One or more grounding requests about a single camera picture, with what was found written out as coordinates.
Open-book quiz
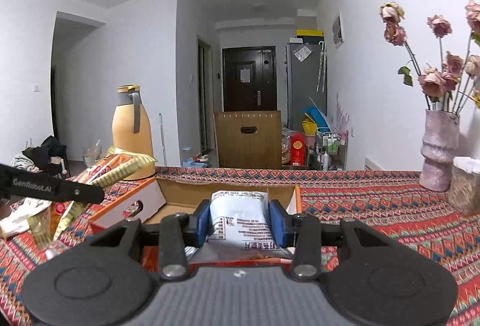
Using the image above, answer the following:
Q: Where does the orange yellow snack bag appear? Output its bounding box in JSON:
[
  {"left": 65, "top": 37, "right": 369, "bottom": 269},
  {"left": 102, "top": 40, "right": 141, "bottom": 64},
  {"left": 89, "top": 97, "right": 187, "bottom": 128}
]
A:
[{"left": 24, "top": 148, "right": 155, "bottom": 249}]

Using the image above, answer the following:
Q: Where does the white snack packet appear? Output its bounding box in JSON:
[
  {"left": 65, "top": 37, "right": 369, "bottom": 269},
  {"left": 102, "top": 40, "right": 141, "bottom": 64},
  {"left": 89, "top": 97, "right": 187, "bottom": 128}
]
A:
[{"left": 208, "top": 190, "right": 277, "bottom": 250}]

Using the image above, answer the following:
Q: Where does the orange cardboard snack box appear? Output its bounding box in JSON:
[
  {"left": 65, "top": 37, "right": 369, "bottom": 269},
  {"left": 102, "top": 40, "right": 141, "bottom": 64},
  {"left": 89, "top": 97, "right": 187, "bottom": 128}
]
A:
[{"left": 88, "top": 176, "right": 304, "bottom": 274}]

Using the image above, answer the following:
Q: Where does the black chair with clothes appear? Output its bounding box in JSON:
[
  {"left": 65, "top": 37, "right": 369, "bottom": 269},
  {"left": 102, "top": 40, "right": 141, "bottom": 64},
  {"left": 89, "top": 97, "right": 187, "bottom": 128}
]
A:
[{"left": 10, "top": 136, "right": 70, "bottom": 178}]

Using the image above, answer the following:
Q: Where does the glass cup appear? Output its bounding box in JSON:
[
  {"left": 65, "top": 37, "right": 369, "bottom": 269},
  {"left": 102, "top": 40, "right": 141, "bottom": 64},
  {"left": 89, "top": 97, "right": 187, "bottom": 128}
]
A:
[{"left": 82, "top": 139, "right": 102, "bottom": 167}]

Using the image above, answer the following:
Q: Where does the patterned red tablecloth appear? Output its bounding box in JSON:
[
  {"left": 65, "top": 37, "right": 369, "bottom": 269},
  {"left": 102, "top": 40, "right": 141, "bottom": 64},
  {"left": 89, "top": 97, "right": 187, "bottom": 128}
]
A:
[{"left": 1, "top": 168, "right": 479, "bottom": 325}]

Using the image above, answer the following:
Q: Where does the red gift box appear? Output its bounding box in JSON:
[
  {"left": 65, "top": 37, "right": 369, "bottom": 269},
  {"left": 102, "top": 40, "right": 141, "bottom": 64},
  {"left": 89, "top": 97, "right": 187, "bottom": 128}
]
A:
[{"left": 289, "top": 132, "right": 306, "bottom": 166}]

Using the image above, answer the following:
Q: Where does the brown cardboard box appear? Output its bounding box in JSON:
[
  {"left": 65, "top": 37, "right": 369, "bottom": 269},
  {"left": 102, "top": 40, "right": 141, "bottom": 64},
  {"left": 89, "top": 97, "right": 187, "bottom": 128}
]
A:
[{"left": 214, "top": 110, "right": 282, "bottom": 169}]

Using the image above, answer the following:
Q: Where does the yellow thermos jug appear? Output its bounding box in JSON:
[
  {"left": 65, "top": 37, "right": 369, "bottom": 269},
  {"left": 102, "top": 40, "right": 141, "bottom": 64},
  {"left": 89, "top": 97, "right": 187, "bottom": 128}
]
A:
[{"left": 112, "top": 85, "right": 154, "bottom": 158}]

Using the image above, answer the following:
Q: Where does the woven tissue container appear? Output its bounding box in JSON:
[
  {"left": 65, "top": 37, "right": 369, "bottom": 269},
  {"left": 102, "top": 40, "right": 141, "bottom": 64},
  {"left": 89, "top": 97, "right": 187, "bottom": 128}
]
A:
[{"left": 448, "top": 156, "right": 480, "bottom": 215}]

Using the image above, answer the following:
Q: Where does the pink ceramic vase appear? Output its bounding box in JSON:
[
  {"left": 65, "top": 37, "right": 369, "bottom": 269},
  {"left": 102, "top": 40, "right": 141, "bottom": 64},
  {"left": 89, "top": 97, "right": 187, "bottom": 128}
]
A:
[{"left": 420, "top": 110, "right": 460, "bottom": 192}]

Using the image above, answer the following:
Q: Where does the dark entrance door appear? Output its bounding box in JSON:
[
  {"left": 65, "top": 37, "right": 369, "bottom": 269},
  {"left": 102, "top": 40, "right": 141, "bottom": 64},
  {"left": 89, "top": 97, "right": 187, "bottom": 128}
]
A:
[{"left": 222, "top": 46, "right": 278, "bottom": 111}]

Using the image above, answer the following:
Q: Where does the grey refrigerator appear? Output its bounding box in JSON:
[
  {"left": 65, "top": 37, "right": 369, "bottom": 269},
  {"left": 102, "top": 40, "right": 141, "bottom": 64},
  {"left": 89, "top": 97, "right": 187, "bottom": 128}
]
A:
[{"left": 286, "top": 43, "right": 327, "bottom": 131}]

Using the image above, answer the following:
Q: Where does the dried pink rose bouquet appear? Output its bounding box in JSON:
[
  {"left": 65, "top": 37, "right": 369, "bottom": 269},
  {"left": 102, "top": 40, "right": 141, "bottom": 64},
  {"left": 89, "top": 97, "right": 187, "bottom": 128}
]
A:
[{"left": 378, "top": 0, "right": 480, "bottom": 113}]

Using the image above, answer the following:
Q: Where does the wire storage rack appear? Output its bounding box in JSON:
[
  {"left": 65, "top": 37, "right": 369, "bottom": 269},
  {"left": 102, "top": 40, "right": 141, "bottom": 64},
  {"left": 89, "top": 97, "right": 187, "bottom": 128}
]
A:
[{"left": 316, "top": 128, "right": 349, "bottom": 171}]

